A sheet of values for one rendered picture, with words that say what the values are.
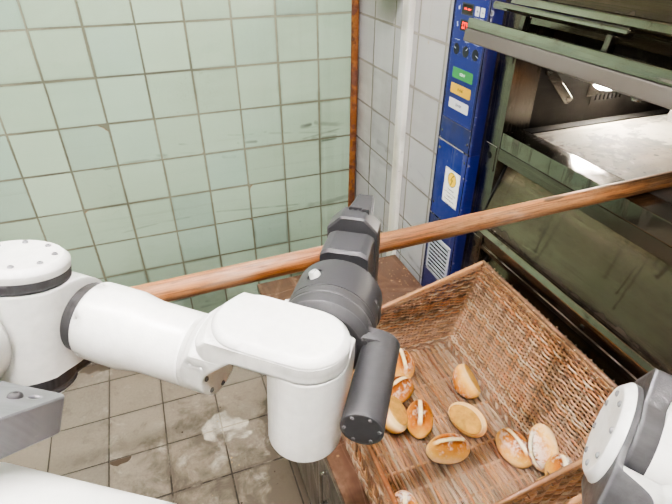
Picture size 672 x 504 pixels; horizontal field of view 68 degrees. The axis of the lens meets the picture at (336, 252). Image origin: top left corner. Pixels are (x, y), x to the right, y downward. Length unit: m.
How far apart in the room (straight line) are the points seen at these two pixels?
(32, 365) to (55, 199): 1.57
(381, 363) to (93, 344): 0.24
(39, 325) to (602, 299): 0.96
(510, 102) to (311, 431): 0.99
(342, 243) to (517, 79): 0.82
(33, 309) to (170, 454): 1.58
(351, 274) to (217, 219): 1.66
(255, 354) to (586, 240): 0.88
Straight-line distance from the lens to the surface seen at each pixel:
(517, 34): 1.01
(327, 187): 2.16
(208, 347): 0.39
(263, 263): 0.69
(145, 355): 0.45
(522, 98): 1.28
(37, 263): 0.47
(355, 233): 0.53
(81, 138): 1.95
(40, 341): 0.49
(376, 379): 0.41
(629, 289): 1.09
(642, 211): 1.03
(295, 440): 0.43
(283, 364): 0.37
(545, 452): 1.21
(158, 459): 2.02
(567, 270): 1.16
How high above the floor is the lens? 1.59
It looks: 33 degrees down
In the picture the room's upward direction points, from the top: straight up
